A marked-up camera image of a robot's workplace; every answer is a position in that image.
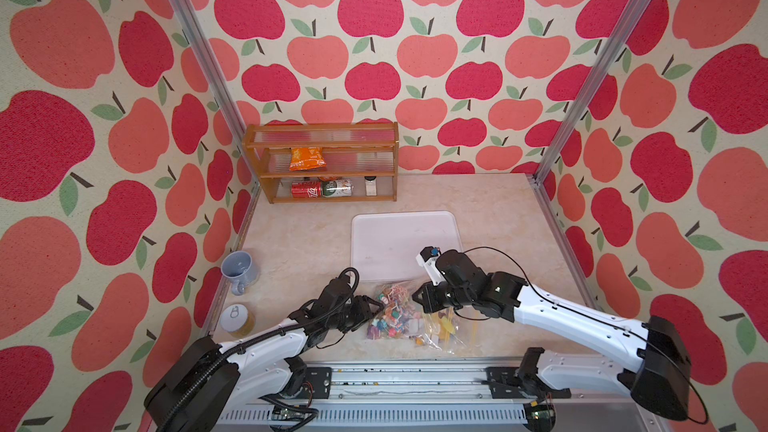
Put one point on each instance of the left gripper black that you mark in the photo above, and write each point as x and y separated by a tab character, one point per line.
365	311

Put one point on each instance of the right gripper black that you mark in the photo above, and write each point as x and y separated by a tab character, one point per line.
426	299

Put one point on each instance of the ziploc bag of colourful candies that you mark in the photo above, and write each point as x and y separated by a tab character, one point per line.
401	317

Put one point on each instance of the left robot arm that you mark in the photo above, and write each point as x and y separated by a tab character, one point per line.
252	354

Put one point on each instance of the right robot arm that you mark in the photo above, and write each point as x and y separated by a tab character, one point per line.
647	361

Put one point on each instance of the ziploc bag of yellow candies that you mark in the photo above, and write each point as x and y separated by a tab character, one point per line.
446	331

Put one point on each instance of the orange snack bag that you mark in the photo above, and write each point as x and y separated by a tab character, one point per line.
306	159

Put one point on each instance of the white plastic tray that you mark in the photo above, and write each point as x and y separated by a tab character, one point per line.
385	246

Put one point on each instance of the grey blue mug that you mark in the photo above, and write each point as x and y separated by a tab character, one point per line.
240	270

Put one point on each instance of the green soda can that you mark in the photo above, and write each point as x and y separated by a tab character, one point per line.
337	188

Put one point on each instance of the red soda can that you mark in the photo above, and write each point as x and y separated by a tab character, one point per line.
306	189

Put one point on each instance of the small white bottle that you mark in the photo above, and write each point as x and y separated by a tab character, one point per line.
371	186

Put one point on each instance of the wooden shelf rack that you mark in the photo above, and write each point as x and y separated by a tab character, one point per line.
339	162

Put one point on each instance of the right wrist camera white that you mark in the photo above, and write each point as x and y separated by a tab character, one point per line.
427	259

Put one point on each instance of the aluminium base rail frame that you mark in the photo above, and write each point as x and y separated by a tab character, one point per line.
453	394

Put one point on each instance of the left aluminium corner post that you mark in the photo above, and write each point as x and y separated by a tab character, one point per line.
207	60

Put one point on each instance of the aluminium corner post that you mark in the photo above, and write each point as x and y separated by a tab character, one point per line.
614	46
207	60

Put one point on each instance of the right aluminium corner post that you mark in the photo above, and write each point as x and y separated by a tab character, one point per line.
614	46

